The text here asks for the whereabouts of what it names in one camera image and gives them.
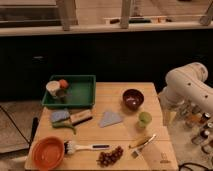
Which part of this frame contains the white cup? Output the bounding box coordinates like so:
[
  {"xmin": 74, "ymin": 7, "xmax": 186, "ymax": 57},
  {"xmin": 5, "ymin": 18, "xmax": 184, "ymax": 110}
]
[{"xmin": 46, "ymin": 81, "xmax": 60, "ymax": 97}]

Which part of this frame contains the orange bowl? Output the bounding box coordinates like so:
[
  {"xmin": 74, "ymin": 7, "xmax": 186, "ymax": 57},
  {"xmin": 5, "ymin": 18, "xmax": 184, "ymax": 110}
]
[{"xmin": 32, "ymin": 137, "xmax": 65, "ymax": 171}]

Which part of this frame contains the orange ball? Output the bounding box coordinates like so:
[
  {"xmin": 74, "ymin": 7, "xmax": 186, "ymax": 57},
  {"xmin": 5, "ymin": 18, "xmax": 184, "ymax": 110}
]
[{"xmin": 59, "ymin": 79, "xmax": 69, "ymax": 89}]

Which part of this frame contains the bunch of red grapes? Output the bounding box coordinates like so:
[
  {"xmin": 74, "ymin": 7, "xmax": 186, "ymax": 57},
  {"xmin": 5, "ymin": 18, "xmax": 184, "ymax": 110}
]
[{"xmin": 97, "ymin": 146, "xmax": 123, "ymax": 167}]

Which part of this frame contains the green plastic tray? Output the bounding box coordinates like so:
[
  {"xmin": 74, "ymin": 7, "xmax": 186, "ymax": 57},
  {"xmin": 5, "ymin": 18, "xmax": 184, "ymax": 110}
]
[{"xmin": 42, "ymin": 75, "xmax": 96, "ymax": 109}]

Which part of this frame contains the green pepper toy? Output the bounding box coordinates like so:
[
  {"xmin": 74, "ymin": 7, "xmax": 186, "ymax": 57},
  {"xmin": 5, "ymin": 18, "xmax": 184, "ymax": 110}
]
[{"xmin": 52, "ymin": 122, "xmax": 76, "ymax": 135}]

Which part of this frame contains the green plastic cup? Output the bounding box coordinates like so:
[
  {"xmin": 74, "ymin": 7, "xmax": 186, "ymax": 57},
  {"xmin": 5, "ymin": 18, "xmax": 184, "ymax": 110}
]
[{"xmin": 138, "ymin": 112, "xmax": 152, "ymax": 128}]

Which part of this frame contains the blue sponge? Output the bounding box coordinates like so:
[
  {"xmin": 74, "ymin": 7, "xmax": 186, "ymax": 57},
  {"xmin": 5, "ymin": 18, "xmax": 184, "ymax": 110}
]
[{"xmin": 50, "ymin": 110, "xmax": 70, "ymax": 123}]

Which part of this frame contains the wooden block brush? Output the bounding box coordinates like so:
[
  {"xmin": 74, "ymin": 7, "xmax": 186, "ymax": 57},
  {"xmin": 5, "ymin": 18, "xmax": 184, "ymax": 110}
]
[{"xmin": 70, "ymin": 110, "xmax": 93, "ymax": 126}]

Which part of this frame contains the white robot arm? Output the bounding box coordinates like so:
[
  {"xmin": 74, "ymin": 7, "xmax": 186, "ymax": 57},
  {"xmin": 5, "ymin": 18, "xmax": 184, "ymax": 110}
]
[{"xmin": 158, "ymin": 62, "xmax": 213, "ymax": 126}]

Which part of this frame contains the dark small cup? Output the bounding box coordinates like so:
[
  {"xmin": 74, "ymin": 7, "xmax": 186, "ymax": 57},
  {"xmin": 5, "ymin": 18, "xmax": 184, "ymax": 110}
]
[{"xmin": 56, "ymin": 89, "xmax": 66, "ymax": 99}]

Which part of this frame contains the dark brown bowl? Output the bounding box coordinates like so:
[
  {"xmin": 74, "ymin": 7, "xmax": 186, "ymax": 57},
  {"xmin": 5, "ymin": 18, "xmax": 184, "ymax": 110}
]
[{"xmin": 122, "ymin": 89, "xmax": 144, "ymax": 110}]

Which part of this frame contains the grey-blue towel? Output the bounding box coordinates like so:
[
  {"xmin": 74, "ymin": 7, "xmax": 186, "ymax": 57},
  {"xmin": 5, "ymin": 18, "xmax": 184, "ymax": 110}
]
[{"xmin": 99, "ymin": 111, "xmax": 123, "ymax": 128}]

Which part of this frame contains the yellow banana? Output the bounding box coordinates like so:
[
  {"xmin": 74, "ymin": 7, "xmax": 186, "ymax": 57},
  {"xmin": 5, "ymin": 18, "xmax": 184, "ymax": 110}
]
[{"xmin": 128, "ymin": 137, "xmax": 151, "ymax": 149}]

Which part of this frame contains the white dish brush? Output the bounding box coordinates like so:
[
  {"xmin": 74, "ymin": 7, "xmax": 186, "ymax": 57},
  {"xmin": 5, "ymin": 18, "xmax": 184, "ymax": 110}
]
[{"xmin": 64, "ymin": 140, "xmax": 110, "ymax": 154}]

